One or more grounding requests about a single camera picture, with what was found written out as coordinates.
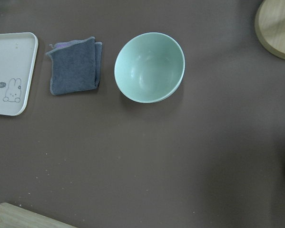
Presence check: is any wooden mug tree stand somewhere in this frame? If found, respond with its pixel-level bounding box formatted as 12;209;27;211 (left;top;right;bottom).
255;0;285;60

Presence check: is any wooden cutting board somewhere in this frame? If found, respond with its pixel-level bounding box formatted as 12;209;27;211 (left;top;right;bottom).
0;202;74;228

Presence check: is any cream rabbit tray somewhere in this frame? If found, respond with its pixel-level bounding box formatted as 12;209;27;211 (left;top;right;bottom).
0;32;39;116

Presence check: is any green bowl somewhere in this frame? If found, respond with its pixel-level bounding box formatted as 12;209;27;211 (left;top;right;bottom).
114;32;186;103

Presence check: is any folded grey cloth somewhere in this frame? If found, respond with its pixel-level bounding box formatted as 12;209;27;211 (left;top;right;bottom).
46;37;103;95

